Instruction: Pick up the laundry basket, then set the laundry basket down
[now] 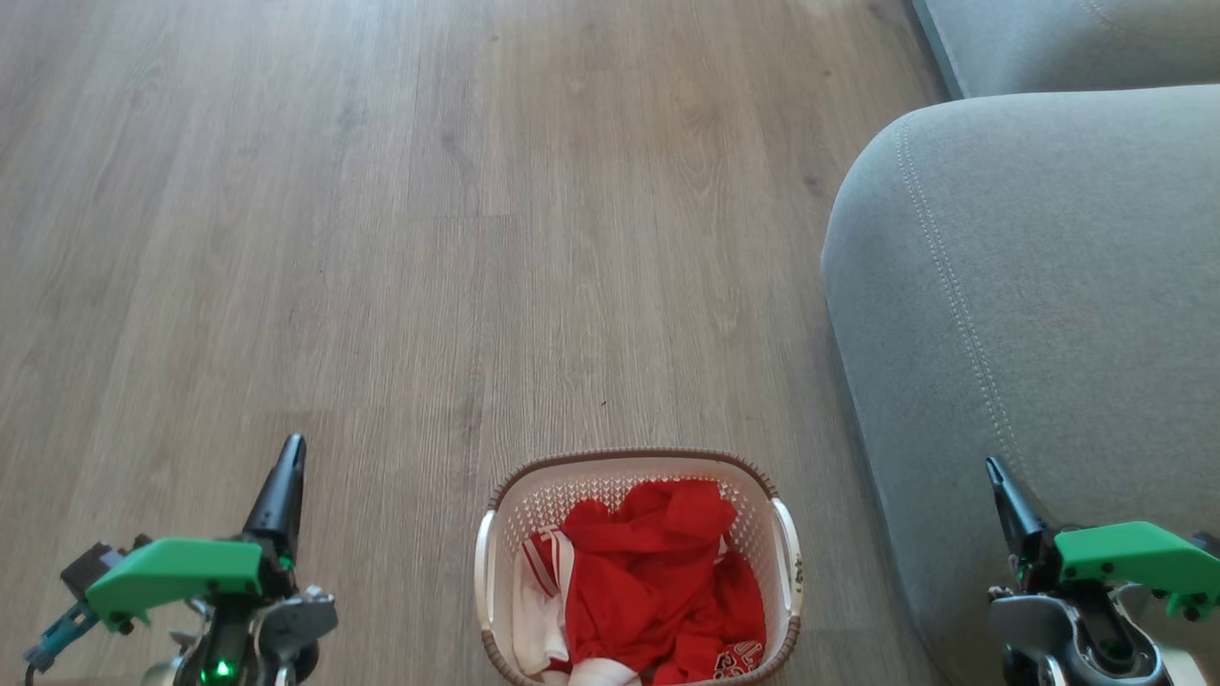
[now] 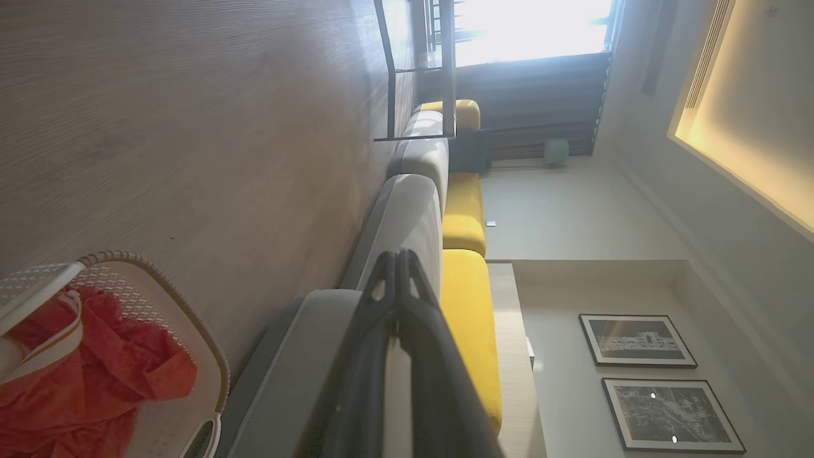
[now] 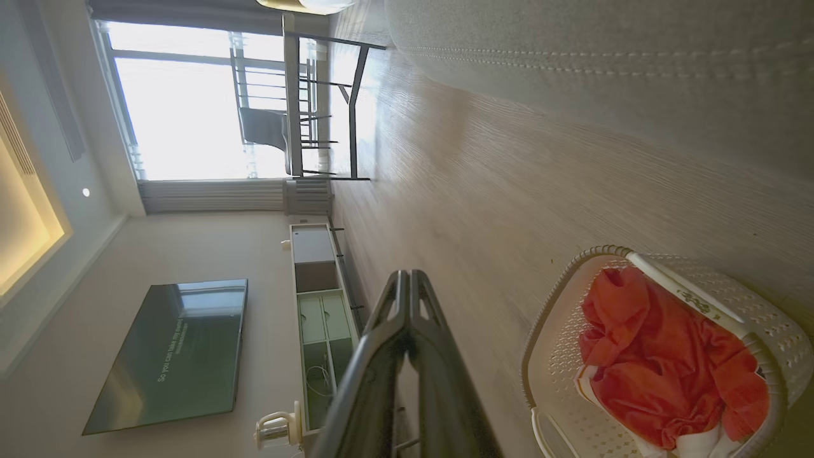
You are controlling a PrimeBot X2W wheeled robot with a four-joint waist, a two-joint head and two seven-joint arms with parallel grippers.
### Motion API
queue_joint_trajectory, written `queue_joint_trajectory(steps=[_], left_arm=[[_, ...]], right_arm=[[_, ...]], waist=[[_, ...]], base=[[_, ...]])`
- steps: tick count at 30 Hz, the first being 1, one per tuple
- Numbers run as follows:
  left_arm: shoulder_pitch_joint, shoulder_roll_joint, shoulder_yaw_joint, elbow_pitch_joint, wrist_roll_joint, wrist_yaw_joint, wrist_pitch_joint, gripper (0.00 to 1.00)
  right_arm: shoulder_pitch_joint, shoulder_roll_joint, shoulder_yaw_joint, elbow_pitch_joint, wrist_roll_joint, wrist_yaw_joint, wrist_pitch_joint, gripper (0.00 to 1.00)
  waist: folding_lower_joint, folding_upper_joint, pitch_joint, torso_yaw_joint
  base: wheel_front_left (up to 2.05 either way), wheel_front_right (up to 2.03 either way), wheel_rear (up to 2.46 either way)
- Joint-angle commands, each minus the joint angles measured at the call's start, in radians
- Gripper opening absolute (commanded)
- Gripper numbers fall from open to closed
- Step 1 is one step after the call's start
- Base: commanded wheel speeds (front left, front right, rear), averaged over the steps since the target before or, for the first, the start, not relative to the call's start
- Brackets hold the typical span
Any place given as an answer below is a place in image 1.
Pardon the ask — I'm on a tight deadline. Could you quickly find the white garment with red stripes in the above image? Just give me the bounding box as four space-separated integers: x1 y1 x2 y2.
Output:
512 529 641 686

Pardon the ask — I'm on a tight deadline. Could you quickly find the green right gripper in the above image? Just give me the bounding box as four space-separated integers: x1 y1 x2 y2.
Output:
986 457 1220 622

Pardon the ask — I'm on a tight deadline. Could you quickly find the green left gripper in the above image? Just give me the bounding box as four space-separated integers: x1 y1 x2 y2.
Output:
86 434 308 636

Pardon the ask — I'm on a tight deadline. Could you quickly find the teal cable connector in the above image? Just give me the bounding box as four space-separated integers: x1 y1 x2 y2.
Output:
24 602 99 674

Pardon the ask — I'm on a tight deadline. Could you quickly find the grey fabric sofa seat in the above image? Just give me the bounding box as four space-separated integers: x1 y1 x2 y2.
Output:
913 0 1220 99

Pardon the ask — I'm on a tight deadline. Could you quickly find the white plastic laundry basket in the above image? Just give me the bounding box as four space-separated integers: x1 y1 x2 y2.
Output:
474 449 803 686

